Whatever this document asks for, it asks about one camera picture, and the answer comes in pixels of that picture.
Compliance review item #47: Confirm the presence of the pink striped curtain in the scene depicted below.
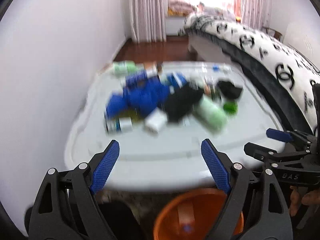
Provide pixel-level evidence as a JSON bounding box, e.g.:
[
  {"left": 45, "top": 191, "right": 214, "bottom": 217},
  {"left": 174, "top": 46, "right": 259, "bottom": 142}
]
[{"left": 129, "top": 0, "right": 167, "bottom": 43}]

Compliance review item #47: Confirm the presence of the pale green cream jar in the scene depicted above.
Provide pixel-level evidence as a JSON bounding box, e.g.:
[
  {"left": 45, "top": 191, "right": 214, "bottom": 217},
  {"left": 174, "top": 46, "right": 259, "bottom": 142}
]
[{"left": 193, "top": 95, "right": 228, "bottom": 132}]

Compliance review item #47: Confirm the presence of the blue white carton box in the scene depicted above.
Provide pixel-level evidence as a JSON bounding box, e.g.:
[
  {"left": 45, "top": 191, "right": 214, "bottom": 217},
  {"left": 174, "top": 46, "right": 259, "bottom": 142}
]
[{"left": 125, "top": 66, "right": 158, "bottom": 87}]

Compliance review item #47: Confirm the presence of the white blue label bottle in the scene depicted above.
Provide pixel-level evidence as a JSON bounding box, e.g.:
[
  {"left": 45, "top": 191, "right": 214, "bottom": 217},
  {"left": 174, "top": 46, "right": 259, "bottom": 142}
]
[{"left": 106, "top": 118, "right": 132, "bottom": 133}]

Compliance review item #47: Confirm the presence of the blue cloth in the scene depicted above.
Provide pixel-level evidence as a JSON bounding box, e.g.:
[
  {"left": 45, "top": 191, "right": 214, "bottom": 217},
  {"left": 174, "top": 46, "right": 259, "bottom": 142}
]
[{"left": 105, "top": 72, "right": 187, "bottom": 119}]

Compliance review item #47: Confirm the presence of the white black logo blanket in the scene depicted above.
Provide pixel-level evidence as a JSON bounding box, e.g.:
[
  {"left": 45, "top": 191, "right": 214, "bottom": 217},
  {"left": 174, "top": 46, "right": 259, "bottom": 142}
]
[{"left": 180, "top": 14, "right": 319, "bottom": 134}]

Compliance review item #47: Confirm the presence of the dark green small bottle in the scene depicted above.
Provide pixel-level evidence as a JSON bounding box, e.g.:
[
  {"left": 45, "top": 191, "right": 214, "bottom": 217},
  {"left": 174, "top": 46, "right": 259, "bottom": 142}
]
[{"left": 223, "top": 101, "right": 238, "bottom": 115}]

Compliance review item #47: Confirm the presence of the grey bed frame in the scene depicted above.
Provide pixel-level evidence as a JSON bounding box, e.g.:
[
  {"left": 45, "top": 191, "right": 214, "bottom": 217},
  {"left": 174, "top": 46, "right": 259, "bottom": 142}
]
[{"left": 188, "top": 34, "right": 241, "bottom": 68}]

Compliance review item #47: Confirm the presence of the orange plastic trash bucket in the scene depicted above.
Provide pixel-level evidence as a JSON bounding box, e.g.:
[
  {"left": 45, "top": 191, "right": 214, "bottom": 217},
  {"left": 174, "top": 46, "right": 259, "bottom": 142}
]
[{"left": 152, "top": 187, "right": 245, "bottom": 240}]

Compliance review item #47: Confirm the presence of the white rectangular box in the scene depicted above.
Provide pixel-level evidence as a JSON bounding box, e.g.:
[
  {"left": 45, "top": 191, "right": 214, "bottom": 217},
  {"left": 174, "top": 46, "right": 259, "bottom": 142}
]
[{"left": 144, "top": 108, "right": 168, "bottom": 134}]

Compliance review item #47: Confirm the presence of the person's right hand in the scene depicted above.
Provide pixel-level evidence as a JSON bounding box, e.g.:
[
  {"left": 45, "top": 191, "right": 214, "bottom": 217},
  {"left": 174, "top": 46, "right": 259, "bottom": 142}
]
[{"left": 289, "top": 186, "right": 320, "bottom": 217}]

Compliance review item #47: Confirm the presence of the folded bedding on windowsill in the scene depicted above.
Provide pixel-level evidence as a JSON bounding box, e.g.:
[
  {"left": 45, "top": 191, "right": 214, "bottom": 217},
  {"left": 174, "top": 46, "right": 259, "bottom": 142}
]
[{"left": 168, "top": 0, "right": 197, "bottom": 17}]

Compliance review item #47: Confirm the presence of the black cloth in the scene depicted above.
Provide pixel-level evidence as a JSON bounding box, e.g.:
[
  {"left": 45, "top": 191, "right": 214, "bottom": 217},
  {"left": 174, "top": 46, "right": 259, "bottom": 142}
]
[{"left": 162, "top": 82, "right": 204, "bottom": 122}]

